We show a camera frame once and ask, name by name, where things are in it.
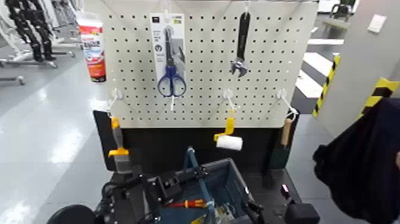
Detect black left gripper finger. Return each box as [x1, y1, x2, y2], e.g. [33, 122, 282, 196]
[185, 179, 205, 194]
[178, 166, 209, 180]

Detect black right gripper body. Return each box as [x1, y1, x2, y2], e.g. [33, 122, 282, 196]
[279, 183, 298, 207]

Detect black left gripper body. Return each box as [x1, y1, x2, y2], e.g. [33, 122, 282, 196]
[156, 170, 190, 201]

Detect teal crate handle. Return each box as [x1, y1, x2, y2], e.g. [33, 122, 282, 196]
[183, 146, 217, 224]

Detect blue grey plastic crate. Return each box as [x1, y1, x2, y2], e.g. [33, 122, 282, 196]
[156, 157, 258, 224]

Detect red yellow screwdriver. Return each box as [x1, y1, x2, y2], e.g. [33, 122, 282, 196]
[168, 199, 208, 210]

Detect black back panel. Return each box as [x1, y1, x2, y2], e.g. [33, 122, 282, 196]
[93, 109, 300, 191]

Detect white yellow paint roller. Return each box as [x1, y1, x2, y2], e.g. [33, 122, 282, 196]
[213, 108, 244, 152]

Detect beige pegboard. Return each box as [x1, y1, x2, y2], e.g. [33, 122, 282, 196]
[102, 0, 319, 129]

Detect orange grey scraper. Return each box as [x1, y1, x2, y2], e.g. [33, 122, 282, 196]
[107, 116, 132, 175]

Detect white disc peg hook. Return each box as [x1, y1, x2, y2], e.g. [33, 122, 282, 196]
[106, 88, 124, 110]
[222, 88, 238, 111]
[276, 88, 299, 121]

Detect yellow black hazard tape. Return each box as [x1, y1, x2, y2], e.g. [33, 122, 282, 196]
[311, 54, 342, 119]
[358, 77, 400, 117]

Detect black adjustable wrench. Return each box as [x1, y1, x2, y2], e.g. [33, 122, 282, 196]
[230, 11, 251, 79]

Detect white red sealant tube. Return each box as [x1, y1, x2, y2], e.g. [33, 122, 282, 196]
[76, 11, 107, 83]

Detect grey chair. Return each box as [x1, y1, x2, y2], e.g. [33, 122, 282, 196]
[322, 2, 355, 32]

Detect white stand base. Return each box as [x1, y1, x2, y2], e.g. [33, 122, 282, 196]
[0, 48, 60, 86]

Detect black robot on stand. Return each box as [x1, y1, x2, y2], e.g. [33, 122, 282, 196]
[4, 0, 58, 63]

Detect wooden handled brush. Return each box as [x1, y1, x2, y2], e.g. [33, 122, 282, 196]
[270, 117, 295, 170]

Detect blue handled scissors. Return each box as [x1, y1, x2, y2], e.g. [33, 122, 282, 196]
[157, 26, 188, 98]

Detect blue-handled scissors in packaging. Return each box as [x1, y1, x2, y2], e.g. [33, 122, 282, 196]
[149, 13, 187, 95]

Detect white wall plate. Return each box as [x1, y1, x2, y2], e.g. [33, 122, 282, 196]
[367, 13, 388, 34]

